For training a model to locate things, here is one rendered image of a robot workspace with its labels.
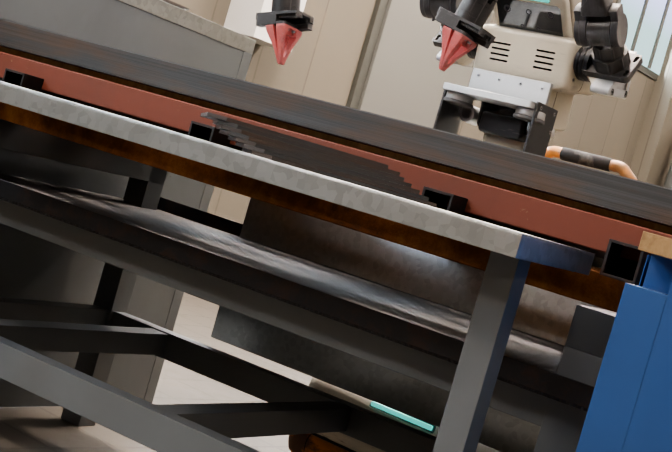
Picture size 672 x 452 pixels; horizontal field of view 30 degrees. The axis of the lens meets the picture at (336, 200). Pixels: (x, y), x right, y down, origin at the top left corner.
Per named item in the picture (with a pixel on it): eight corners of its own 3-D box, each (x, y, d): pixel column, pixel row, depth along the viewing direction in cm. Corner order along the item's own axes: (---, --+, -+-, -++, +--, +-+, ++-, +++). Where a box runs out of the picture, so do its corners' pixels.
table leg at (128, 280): (78, 426, 302) (155, 157, 301) (60, 418, 305) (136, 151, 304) (94, 425, 307) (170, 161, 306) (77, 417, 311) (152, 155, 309)
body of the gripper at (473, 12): (478, 37, 224) (498, 0, 223) (434, 14, 229) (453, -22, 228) (491, 46, 230) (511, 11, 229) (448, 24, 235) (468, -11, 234)
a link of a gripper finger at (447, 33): (453, 76, 225) (479, 30, 224) (423, 60, 228) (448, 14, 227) (469, 85, 231) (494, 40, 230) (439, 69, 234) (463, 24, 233)
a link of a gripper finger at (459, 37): (443, 70, 226) (469, 24, 225) (413, 54, 230) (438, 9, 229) (458, 79, 232) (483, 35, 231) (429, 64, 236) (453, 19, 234)
